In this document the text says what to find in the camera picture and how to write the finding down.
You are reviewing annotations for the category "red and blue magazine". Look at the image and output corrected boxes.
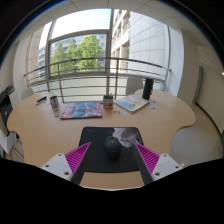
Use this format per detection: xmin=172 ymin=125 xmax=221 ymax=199
xmin=59 ymin=101 xmax=104 ymax=121

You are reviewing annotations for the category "light blue booklet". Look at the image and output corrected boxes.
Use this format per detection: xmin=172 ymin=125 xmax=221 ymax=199
xmin=113 ymin=93 xmax=151 ymax=114

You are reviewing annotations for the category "blue marker pen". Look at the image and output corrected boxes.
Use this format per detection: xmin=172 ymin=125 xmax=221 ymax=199
xmin=35 ymin=99 xmax=48 ymax=107

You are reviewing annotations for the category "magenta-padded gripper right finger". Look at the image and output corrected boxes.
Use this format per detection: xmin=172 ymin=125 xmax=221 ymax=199
xmin=133 ymin=142 xmax=184 ymax=186

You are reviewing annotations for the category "black and white printer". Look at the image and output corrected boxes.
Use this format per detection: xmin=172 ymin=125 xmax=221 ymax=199
xmin=0 ymin=85 xmax=16 ymax=128

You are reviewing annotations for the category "strawberry print mug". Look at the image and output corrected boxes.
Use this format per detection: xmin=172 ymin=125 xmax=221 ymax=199
xmin=49 ymin=95 xmax=61 ymax=113

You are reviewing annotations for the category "small printed plant pot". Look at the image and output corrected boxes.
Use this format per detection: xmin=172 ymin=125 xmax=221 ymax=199
xmin=102 ymin=93 xmax=115 ymax=110

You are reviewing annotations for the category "metal balcony railing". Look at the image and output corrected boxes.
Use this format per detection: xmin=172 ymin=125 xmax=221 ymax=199
xmin=23 ymin=57 xmax=172 ymax=103

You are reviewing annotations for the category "black printed mouse pad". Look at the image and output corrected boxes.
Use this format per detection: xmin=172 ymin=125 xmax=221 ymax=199
xmin=77 ymin=125 xmax=148 ymax=174

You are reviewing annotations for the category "black whiteboard eraser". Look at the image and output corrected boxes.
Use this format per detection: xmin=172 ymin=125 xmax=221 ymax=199
xmin=35 ymin=95 xmax=48 ymax=104

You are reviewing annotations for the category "black cylindrical speaker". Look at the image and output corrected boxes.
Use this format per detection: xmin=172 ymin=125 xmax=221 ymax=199
xmin=142 ymin=78 xmax=155 ymax=101

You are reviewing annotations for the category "white plastic chair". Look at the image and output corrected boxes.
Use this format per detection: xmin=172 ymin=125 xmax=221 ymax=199
xmin=20 ymin=87 xmax=35 ymax=102
xmin=125 ymin=76 xmax=144 ymax=97
xmin=0 ymin=128 xmax=18 ymax=156

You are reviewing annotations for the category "black computer mouse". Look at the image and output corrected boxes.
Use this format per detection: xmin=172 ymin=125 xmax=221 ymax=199
xmin=104 ymin=134 xmax=123 ymax=160

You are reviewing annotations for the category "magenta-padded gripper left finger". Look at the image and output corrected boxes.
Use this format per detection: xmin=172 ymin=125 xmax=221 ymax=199
xmin=40 ymin=142 xmax=93 ymax=186

